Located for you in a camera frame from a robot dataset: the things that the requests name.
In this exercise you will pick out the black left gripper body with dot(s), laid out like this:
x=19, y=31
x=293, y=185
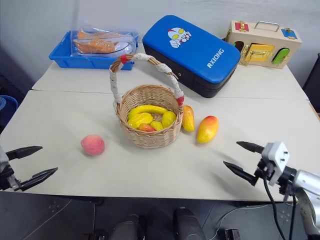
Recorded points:
x=7, y=181

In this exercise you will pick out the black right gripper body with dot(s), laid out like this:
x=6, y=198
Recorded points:
x=263, y=170

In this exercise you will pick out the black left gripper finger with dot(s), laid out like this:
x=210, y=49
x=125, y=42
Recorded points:
x=37, y=178
x=25, y=151

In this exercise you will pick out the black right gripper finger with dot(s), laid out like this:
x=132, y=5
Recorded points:
x=241, y=172
x=251, y=147

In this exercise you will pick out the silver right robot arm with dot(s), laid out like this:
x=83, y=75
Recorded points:
x=308, y=182

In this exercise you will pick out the small yellow toy fruit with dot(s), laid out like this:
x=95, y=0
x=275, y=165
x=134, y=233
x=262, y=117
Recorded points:
x=156, y=125

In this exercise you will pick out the small red orange toy fruit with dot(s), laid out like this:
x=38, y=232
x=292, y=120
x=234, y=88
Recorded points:
x=147, y=128

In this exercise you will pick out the blue bucket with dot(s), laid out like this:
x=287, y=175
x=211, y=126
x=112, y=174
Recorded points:
x=7, y=110

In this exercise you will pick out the large yellow red toy mango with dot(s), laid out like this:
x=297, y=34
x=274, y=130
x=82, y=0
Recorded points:
x=207, y=130

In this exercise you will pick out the small black floor box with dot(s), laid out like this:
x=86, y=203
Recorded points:
x=232, y=235

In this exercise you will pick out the pink toy peach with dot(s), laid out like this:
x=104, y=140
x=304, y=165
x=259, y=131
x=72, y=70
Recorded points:
x=92, y=145

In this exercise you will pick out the slim yellow orange toy mango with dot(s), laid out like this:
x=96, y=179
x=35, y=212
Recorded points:
x=188, y=120

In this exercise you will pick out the dark rounded shape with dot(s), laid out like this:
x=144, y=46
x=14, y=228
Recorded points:
x=187, y=225
x=130, y=228

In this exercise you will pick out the yellow toy lemon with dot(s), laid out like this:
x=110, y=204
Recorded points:
x=168, y=119

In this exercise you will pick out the black chair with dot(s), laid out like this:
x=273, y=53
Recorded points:
x=312, y=82

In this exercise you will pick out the blue plastic bin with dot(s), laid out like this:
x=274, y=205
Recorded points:
x=62, y=53

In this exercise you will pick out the yellow toy banana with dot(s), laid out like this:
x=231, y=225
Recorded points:
x=147, y=109

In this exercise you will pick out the wooden lock latch box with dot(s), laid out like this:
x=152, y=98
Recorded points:
x=265, y=37

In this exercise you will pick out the blue cartoon kick pad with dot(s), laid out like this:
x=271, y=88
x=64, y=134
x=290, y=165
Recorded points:
x=190, y=50

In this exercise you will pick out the yellow toy starfruit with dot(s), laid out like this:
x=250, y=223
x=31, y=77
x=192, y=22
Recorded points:
x=138, y=120

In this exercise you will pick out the orange canvas shoe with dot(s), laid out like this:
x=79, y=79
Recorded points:
x=100, y=34
x=97, y=45

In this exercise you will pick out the clear plastic bag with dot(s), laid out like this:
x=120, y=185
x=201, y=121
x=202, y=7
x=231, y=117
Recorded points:
x=130, y=37

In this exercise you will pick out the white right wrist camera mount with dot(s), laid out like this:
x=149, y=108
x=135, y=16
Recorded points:
x=278, y=156

